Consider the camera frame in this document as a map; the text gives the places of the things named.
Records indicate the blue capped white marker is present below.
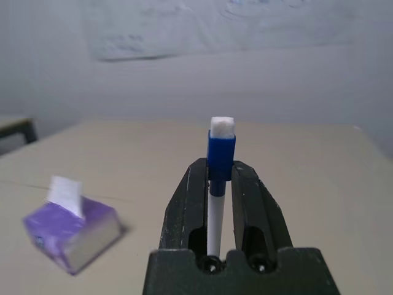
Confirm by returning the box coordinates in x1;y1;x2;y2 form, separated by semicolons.
206;116;236;258

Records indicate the beige black-framed side table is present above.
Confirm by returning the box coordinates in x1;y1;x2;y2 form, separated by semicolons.
0;116;39;156

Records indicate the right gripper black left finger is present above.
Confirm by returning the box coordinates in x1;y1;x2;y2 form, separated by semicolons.
158;158;209;253

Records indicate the white wall sheet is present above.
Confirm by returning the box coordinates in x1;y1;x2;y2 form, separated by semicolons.
80;0;365;62

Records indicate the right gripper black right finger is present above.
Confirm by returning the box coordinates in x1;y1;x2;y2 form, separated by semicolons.
230;159;292;256

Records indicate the purple tissue pack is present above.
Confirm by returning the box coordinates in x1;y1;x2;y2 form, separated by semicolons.
23;175;122;276

